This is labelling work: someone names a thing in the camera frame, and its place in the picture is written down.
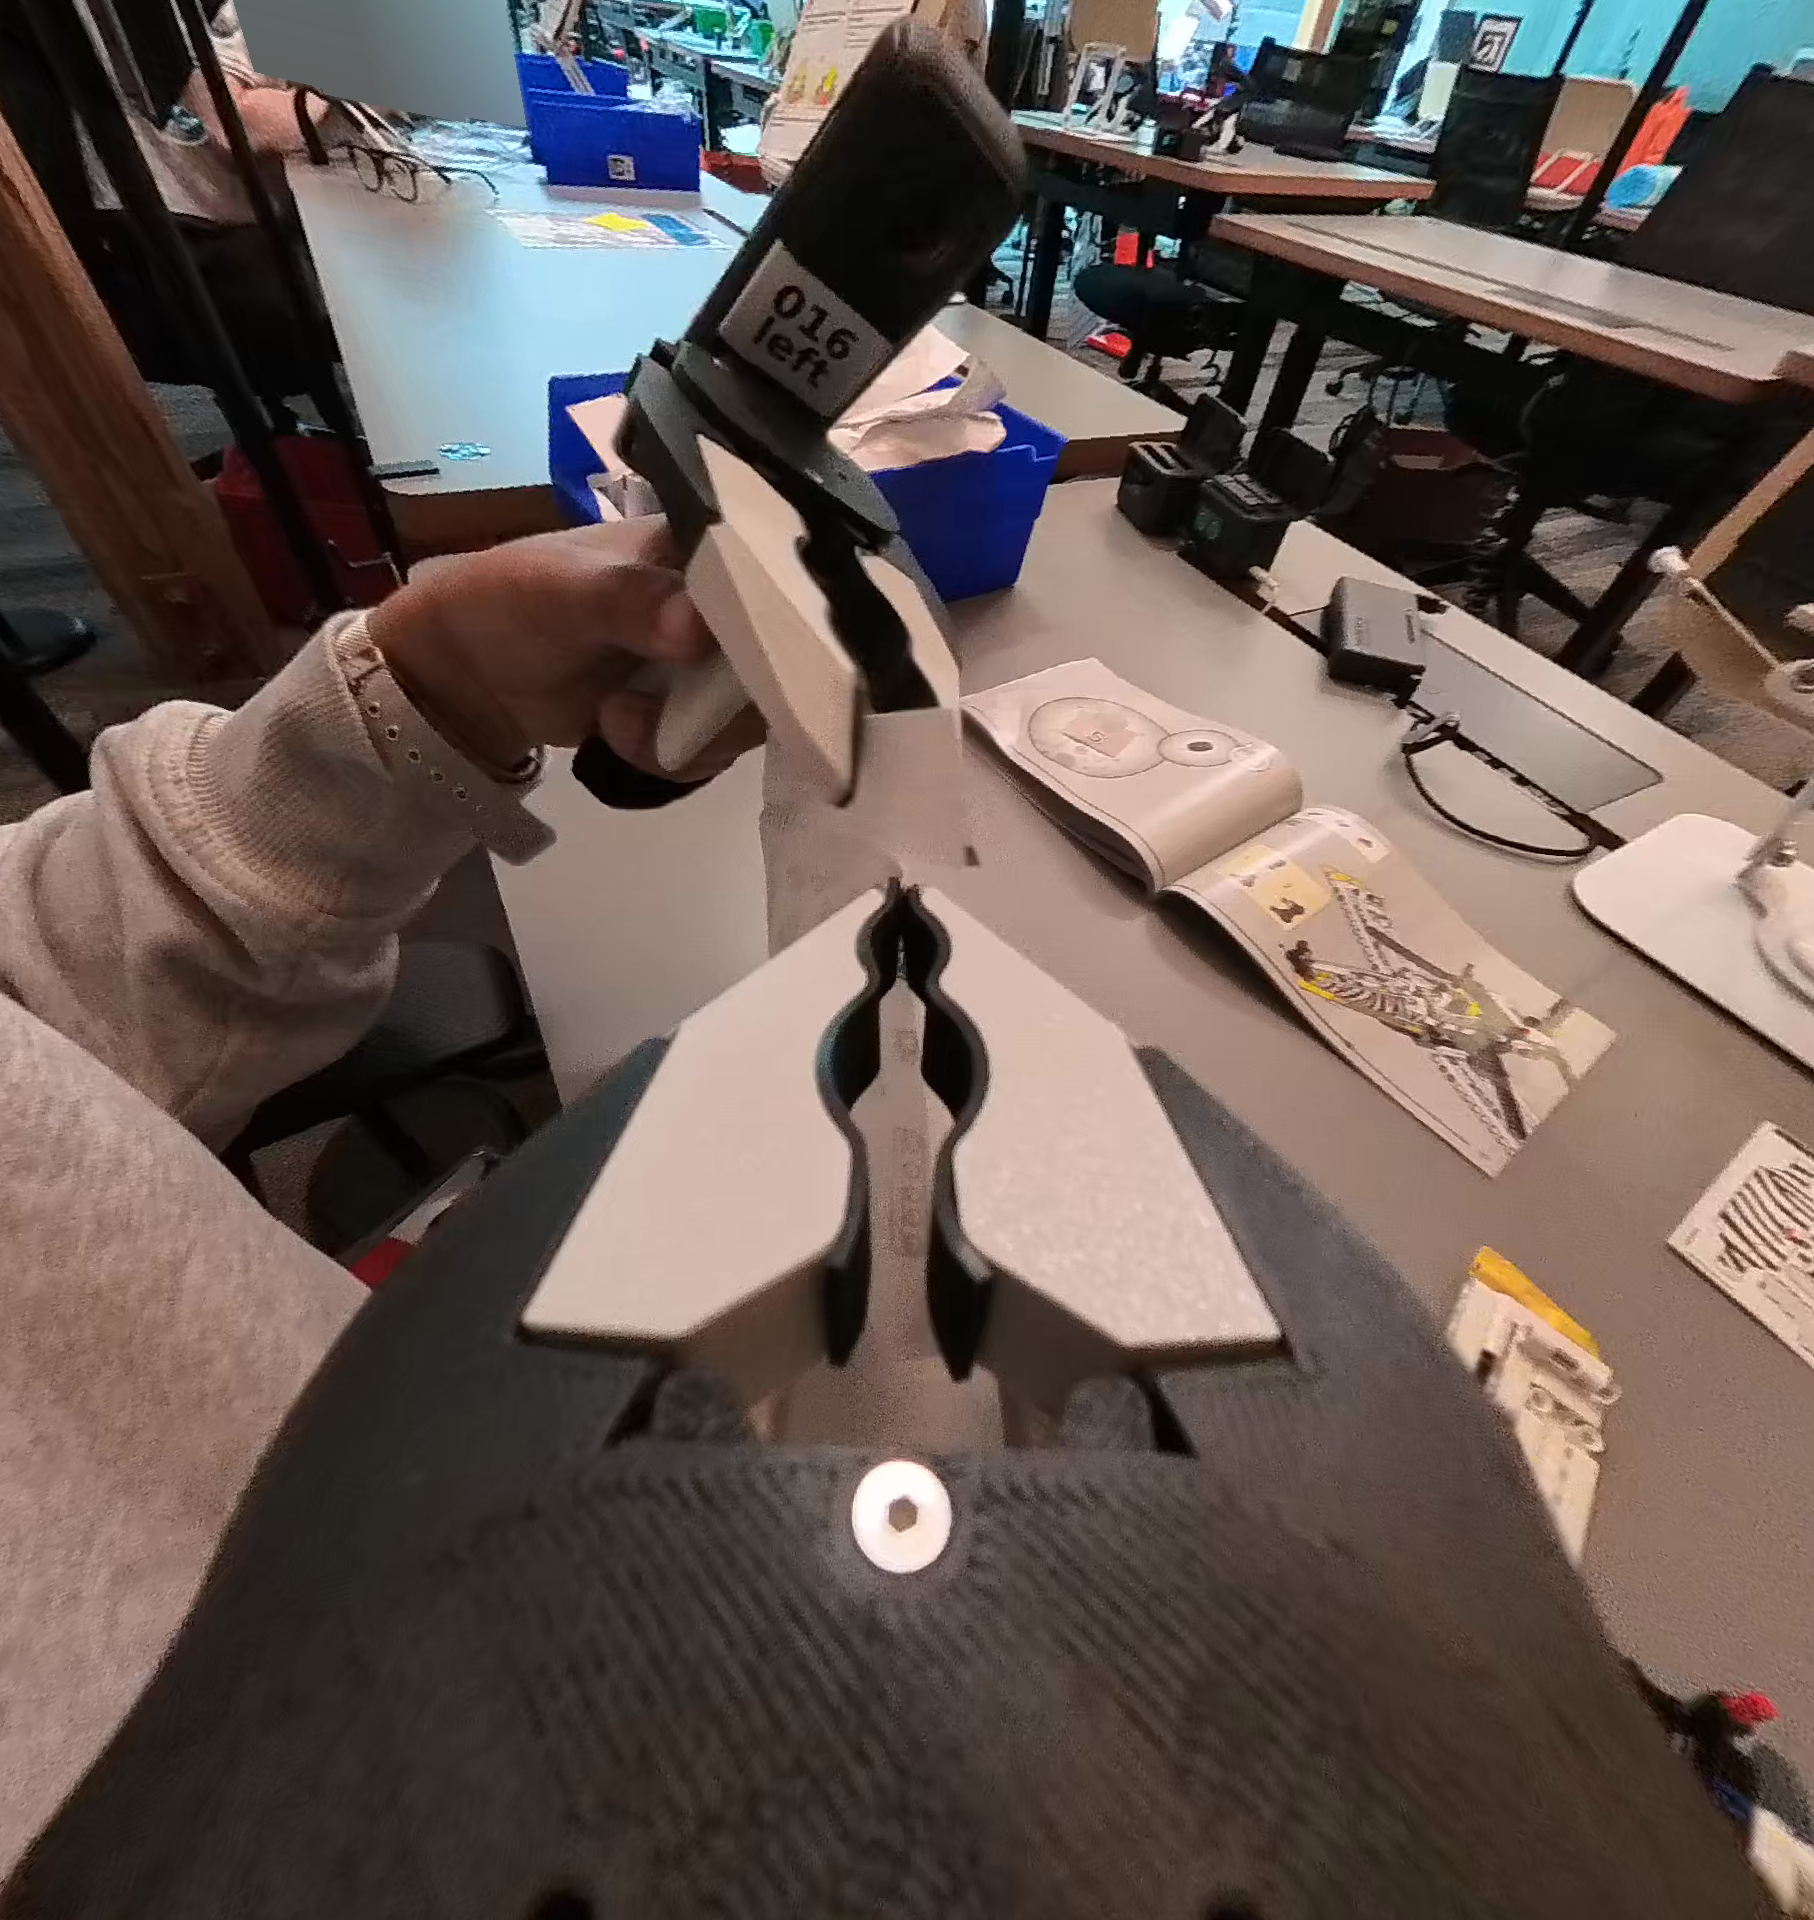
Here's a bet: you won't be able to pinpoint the black and white sticker sheet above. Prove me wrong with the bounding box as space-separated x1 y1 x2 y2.
1667 1121 1814 1422

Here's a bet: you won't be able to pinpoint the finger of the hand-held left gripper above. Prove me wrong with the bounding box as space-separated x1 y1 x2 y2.
686 439 870 806
797 511 963 725

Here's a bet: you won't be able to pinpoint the crumpled white paper bags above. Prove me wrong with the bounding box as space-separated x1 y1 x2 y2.
829 328 1008 471

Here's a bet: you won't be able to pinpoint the blue and yellow printed sheet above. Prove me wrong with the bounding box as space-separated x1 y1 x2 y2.
491 207 739 258

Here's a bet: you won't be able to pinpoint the black eyeglasses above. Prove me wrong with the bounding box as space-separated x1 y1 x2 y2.
297 87 501 207

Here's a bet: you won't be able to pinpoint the black mesh chair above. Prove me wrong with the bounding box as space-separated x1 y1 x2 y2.
1420 66 1562 231

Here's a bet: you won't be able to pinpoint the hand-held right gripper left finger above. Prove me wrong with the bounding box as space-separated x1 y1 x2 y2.
521 881 908 1374

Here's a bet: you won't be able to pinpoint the open instruction booklet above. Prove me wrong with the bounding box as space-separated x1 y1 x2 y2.
958 657 1617 1182

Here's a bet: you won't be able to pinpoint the pile of lego pieces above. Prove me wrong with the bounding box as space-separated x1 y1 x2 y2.
1639 1664 1814 1920

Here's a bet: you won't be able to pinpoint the black power adapter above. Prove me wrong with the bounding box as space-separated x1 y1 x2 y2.
1321 575 1438 699

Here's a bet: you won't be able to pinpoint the wooden-edged long desk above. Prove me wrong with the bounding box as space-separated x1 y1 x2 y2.
1209 207 1814 679

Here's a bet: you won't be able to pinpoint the black office chair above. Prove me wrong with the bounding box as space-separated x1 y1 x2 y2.
1069 259 1249 387

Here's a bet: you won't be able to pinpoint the black seat of chair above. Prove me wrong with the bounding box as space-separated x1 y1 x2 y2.
222 942 565 1249

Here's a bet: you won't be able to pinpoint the black cable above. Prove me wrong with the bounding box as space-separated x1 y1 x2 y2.
1398 713 1603 867

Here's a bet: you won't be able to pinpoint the red object on floor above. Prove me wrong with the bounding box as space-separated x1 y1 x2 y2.
212 432 401 620

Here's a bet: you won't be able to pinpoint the person's left forearm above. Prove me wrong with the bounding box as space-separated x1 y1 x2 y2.
0 608 552 1159

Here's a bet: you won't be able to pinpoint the white printed sign board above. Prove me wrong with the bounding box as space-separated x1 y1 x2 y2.
760 0 910 195

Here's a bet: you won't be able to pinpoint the white wristwatch band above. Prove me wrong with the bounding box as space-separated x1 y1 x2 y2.
333 613 555 867

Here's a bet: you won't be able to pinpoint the yellow-edged printed packet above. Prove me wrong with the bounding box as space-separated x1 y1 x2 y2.
1443 1246 1624 1571

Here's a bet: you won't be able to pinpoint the grey neighbouring desk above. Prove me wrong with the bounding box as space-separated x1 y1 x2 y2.
283 146 1189 560

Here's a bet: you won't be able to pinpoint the wooden post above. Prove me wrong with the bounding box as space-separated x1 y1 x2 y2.
0 27 287 679

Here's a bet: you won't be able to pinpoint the person's grey sweater torso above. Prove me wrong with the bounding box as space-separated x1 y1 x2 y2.
0 960 371 1920

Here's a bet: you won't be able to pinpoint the blue plastic bin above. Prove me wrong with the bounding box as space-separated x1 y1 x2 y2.
548 363 1069 606

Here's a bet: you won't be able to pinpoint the blue storage bin with label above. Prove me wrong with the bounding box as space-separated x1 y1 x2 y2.
514 49 705 196

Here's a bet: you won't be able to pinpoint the black tripod stand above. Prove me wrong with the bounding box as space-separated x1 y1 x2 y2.
29 0 405 608

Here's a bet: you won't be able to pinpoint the person's left hand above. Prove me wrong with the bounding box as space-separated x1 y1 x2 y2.
373 515 728 786

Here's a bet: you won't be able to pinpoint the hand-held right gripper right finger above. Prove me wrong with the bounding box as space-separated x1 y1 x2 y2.
907 889 1283 1379

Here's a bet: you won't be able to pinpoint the dark bag under desk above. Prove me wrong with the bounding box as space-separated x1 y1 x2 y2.
1330 425 1541 560

